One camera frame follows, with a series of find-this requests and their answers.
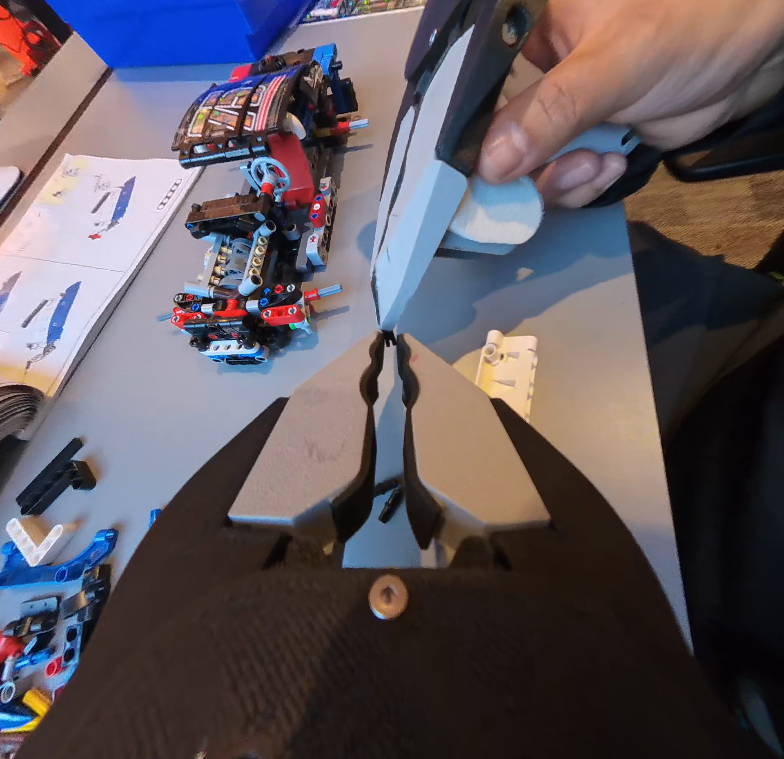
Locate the blue plastic bin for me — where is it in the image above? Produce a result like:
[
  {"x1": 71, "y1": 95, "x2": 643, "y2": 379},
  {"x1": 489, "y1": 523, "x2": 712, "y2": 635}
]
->
[
  {"x1": 234, "y1": 0, "x2": 333, "y2": 57},
  {"x1": 20, "y1": 0, "x2": 259, "y2": 69}
]

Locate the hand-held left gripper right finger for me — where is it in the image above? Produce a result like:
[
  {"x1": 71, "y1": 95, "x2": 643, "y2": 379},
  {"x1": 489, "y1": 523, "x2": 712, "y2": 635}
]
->
[{"x1": 397, "y1": 333, "x2": 550, "y2": 550}]

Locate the white angled toy beam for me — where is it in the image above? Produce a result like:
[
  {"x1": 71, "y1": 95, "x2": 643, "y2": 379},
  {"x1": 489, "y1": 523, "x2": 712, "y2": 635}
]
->
[{"x1": 5, "y1": 516, "x2": 66, "y2": 568}]

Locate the black angled toy beam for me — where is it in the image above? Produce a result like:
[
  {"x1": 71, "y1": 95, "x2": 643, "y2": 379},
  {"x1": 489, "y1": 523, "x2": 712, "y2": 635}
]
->
[{"x1": 15, "y1": 437, "x2": 98, "y2": 516}]

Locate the orange plastic object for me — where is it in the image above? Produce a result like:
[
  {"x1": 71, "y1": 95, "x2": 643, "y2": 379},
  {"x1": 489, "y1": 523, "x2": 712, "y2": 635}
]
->
[{"x1": 0, "y1": 1, "x2": 63, "y2": 78}]

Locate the grey desk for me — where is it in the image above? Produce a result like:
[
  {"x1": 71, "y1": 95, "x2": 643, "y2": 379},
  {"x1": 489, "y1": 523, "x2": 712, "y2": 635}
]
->
[{"x1": 0, "y1": 6, "x2": 694, "y2": 656}]

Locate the white long toy panel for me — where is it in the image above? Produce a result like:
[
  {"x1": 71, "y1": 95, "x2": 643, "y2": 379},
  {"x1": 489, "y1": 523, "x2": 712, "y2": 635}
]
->
[{"x1": 452, "y1": 329, "x2": 539, "y2": 424}]

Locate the pile of mixed toy bricks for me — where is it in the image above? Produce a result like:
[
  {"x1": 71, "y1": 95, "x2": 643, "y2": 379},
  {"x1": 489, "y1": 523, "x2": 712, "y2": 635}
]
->
[{"x1": 0, "y1": 563, "x2": 112, "y2": 738}]

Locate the thick building instruction booklet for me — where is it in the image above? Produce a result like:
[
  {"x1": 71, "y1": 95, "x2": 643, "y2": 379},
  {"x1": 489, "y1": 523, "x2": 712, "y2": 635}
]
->
[{"x1": 0, "y1": 151, "x2": 207, "y2": 443}]

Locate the partly built toy car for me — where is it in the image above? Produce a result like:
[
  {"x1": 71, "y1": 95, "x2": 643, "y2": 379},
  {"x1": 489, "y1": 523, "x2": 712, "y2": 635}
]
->
[{"x1": 155, "y1": 41, "x2": 372, "y2": 369}]

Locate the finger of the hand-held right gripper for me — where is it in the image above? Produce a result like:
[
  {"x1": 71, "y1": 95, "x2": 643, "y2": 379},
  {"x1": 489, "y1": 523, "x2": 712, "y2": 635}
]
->
[
  {"x1": 369, "y1": 105, "x2": 419, "y2": 308},
  {"x1": 375, "y1": 26, "x2": 474, "y2": 330}
]

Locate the person's right hand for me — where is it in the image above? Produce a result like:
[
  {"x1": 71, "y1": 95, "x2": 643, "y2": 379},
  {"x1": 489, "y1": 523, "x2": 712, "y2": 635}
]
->
[{"x1": 477, "y1": 0, "x2": 784, "y2": 210}]

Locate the blue curved toy panel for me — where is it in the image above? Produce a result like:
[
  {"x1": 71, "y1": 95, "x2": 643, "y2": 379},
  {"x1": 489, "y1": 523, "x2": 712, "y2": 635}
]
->
[{"x1": 0, "y1": 528, "x2": 120, "y2": 590}]

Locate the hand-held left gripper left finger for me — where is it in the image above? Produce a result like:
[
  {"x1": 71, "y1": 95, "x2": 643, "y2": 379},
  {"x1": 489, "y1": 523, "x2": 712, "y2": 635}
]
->
[{"x1": 228, "y1": 333, "x2": 384, "y2": 545}]

